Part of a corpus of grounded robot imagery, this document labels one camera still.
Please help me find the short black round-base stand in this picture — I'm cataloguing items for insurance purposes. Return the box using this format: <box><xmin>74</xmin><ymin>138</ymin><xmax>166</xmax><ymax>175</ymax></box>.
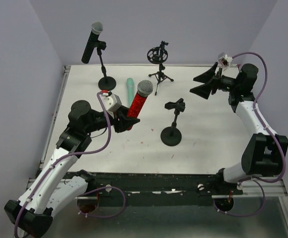
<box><xmin>96</xmin><ymin>40</ymin><xmax>116</xmax><ymax>91</ymax></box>

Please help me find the red microphone grey grille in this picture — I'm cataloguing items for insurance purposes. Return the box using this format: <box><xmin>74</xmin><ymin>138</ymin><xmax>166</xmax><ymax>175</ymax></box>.
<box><xmin>127</xmin><ymin>80</ymin><xmax>154</xmax><ymax>119</ymax></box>

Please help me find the tall black round-base stand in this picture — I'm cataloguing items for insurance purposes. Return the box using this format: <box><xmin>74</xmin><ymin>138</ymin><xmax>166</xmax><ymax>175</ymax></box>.
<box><xmin>160</xmin><ymin>98</ymin><xmax>186</xmax><ymax>146</ymax></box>

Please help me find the black microphone silver grille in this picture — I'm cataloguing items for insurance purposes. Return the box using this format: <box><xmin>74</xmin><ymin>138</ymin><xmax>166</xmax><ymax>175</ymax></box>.
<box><xmin>81</xmin><ymin>21</ymin><xmax>103</xmax><ymax>64</ymax></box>

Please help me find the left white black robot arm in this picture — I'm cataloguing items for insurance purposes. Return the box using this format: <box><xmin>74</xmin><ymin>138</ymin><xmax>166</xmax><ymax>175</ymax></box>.
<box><xmin>4</xmin><ymin>96</ymin><xmax>140</xmax><ymax>238</ymax></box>

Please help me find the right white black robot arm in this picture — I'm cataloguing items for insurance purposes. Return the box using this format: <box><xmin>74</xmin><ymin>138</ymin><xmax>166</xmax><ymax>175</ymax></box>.
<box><xmin>190</xmin><ymin>63</ymin><xmax>288</xmax><ymax>183</ymax></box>

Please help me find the mint green microphone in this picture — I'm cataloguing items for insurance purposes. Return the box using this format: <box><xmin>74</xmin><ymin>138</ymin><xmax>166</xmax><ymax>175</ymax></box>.
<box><xmin>126</xmin><ymin>78</ymin><xmax>135</xmax><ymax>107</ymax></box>

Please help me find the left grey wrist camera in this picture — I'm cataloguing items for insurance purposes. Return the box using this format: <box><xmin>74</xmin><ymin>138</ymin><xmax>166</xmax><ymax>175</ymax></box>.
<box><xmin>102</xmin><ymin>91</ymin><xmax>122</xmax><ymax>117</ymax></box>

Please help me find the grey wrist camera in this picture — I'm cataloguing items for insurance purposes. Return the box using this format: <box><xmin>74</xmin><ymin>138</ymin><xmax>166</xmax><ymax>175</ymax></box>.
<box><xmin>217</xmin><ymin>53</ymin><xmax>233</xmax><ymax>68</ymax></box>
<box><xmin>102</xmin><ymin>91</ymin><xmax>122</xmax><ymax>117</ymax></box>

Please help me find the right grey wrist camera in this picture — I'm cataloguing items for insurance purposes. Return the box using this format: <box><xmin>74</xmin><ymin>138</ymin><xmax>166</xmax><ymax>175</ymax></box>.
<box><xmin>217</xmin><ymin>53</ymin><xmax>233</xmax><ymax>68</ymax></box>

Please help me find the black tripod shock mount stand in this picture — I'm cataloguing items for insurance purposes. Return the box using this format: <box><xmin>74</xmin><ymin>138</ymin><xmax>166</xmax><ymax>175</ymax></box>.
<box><xmin>146</xmin><ymin>41</ymin><xmax>174</xmax><ymax>96</ymax></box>

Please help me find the black mounting base plate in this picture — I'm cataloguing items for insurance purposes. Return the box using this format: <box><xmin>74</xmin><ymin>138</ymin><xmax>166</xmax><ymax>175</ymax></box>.
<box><xmin>64</xmin><ymin>170</ymin><xmax>243</xmax><ymax>207</ymax></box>

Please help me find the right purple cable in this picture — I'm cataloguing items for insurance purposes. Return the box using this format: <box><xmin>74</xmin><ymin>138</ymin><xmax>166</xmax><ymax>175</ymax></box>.
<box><xmin>213</xmin><ymin>52</ymin><xmax>288</xmax><ymax>216</ymax></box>

